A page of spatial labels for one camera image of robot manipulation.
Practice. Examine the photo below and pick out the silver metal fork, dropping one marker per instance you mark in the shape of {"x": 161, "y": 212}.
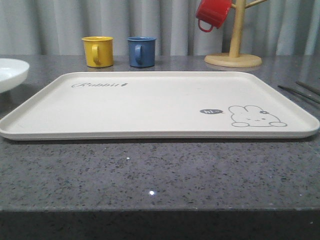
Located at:
{"x": 308, "y": 97}

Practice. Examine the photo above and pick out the white round plate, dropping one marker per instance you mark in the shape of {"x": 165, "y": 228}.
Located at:
{"x": 13, "y": 72}

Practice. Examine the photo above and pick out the blue enamel mug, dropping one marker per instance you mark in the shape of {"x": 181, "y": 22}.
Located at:
{"x": 141, "y": 51}

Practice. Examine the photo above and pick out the cream rabbit print tray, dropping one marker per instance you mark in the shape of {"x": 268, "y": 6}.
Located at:
{"x": 164, "y": 104}

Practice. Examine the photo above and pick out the yellow enamel mug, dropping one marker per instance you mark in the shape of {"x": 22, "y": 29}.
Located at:
{"x": 98, "y": 51}

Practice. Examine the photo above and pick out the wooden mug tree stand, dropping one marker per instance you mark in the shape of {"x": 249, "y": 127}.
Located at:
{"x": 234, "y": 58}

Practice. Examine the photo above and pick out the red enamel mug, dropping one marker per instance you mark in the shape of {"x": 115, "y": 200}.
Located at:
{"x": 212, "y": 12}

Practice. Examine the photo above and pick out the grey curtain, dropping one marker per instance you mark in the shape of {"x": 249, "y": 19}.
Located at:
{"x": 56, "y": 27}

